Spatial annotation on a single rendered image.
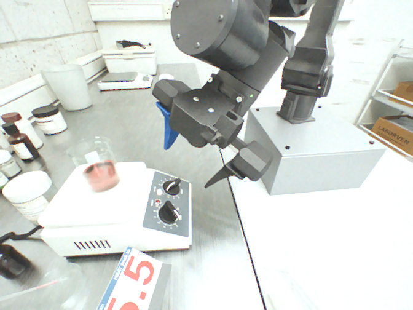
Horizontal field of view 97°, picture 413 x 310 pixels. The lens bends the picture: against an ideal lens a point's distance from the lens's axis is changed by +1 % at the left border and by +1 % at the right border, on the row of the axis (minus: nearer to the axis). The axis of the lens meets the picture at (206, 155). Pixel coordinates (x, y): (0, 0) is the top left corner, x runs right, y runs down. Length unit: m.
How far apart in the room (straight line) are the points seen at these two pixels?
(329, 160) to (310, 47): 0.20
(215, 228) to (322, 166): 0.23
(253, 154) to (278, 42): 0.12
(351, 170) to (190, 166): 0.34
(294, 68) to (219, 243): 0.34
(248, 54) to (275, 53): 0.05
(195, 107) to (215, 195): 0.25
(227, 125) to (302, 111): 0.31
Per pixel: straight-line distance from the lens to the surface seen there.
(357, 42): 2.18
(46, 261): 0.40
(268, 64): 0.22
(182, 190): 0.35
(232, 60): 0.17
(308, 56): 0.41
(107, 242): 0.32
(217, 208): 0.37
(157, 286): 0.31
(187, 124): 0.18
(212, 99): 0.20
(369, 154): 0.46
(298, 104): 0.45
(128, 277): 0.30
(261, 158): 0.23
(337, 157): 0.41
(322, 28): 0.42
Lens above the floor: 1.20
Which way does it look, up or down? 37 degrees down
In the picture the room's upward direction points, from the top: straight up
